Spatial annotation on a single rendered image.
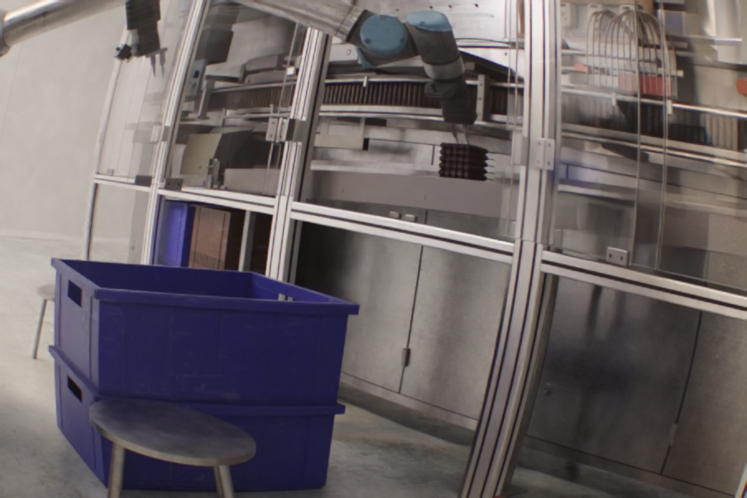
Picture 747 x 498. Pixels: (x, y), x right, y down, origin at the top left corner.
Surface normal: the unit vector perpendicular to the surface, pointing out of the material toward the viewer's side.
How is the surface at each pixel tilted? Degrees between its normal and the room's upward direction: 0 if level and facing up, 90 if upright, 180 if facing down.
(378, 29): 91
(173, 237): 90
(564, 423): 90
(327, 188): 90
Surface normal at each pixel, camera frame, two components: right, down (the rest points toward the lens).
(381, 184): -0.80, -0.06
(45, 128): 0.59, 0.15
